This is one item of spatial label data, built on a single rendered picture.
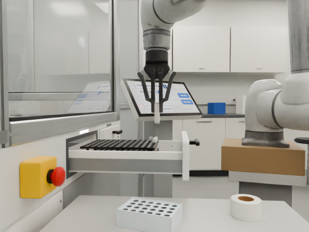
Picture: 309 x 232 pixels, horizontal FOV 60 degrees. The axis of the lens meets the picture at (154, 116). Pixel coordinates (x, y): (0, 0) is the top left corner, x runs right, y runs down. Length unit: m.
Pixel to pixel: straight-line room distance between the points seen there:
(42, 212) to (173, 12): 0.60
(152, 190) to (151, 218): 1.24
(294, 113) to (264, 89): 0.18
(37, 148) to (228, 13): 4.54
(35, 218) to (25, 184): 0.11
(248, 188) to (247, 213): 0.53
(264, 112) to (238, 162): 0.22
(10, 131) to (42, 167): 0.09
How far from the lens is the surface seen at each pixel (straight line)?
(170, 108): 1.72
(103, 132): 1.07
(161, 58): 0.86
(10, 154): 0.57
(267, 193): 1.20
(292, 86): 1.07
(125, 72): 2.53
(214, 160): 3.99
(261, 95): 1.17
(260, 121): 1.17
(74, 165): 0.80
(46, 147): 0.68
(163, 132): 1.79
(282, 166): 1.14
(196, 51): 4.29
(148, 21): 0.87
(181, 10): 0.76
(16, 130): 0.57
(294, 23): 1.10
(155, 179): 1.80
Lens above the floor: 1.02
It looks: 2 degrees down
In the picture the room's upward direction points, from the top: straight up
